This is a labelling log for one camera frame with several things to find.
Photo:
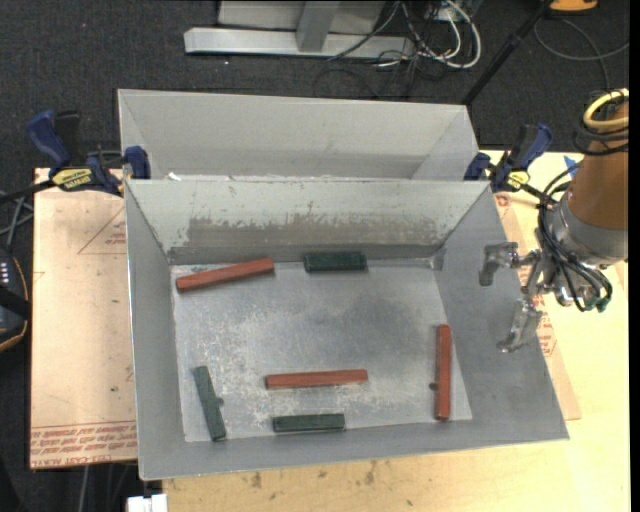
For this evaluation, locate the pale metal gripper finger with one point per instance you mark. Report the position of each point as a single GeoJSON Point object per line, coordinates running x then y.
{"type": "Point", "coordinates": [522, 325]}
{"type": "Point", "coordinates": [500, 255]}

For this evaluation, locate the red-brown flat block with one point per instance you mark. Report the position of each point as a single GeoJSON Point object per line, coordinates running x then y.
{"type": "Point", "coordinates": [225, 275]}
{"type": "Point", "coordinates": [316, 379]}
{"type": "Point", "coordinates": [443, 372]}

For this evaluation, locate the dark green flat block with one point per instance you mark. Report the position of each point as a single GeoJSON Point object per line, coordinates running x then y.
{"type": "Point", "coordinates": [335, 262]}
{"type": "Point", "coordinates": [210, 402]}
{"type": "Point", "coordinates": [309, 423]}

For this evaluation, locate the grey metal bin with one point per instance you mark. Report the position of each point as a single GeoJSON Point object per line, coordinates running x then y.
{"type": "Point", "coordinates": [320, 320]}

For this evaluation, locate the brown cardboard board red print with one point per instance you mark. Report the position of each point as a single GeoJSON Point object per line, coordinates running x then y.
{"type": "Point", "coordinates": [80, 310]}

